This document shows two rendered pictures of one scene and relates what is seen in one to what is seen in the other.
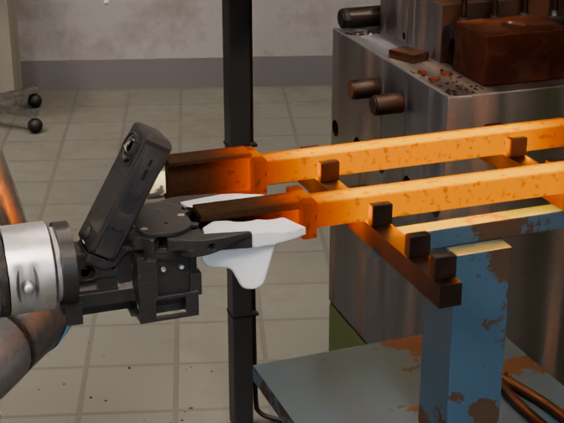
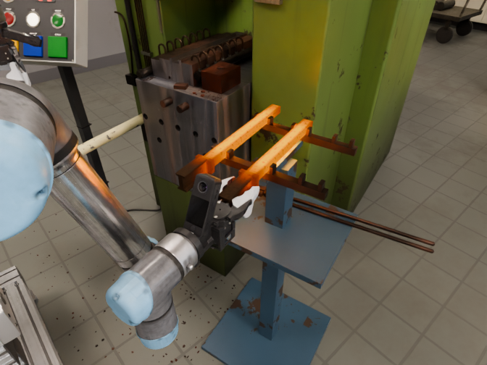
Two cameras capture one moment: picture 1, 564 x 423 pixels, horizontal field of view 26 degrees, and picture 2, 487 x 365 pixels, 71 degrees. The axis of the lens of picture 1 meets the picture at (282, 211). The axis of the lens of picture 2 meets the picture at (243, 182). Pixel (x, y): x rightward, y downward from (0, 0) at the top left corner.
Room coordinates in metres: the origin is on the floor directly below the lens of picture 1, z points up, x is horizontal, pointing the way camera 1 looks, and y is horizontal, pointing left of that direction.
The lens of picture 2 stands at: (0.53, 0.36, 1.39)
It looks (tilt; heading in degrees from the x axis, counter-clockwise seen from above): 38 degrees down; 323
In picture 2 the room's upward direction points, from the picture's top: straight up
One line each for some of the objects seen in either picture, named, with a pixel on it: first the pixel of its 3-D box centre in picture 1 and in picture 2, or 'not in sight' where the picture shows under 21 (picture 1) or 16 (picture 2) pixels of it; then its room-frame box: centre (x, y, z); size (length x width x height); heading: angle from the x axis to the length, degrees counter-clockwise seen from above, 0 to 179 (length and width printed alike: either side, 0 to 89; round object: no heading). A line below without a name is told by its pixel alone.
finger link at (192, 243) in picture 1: (200, 238); (232, 209); (0.95, 0.07, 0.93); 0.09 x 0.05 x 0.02; 95
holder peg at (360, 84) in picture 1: (363, 88); (166, 102); (1.60, -0.11, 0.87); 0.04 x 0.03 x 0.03; 109
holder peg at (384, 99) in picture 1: (386, 104); (182, 107); (1.53, -0.14, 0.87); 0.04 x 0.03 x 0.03; 109
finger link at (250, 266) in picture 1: (253, 256); (247, 205); (0.96, 0.02, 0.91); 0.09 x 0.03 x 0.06; 95
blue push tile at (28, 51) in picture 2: not in sight; (33, 45); (2.08, 0.18, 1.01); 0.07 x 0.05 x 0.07; 44
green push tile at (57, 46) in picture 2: not in sight; (58, 47); (2.01, 0.11, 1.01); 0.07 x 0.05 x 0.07; 44
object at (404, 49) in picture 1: (408, 54); (180, 85); (1.59, -0.17, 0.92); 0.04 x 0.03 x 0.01; 42
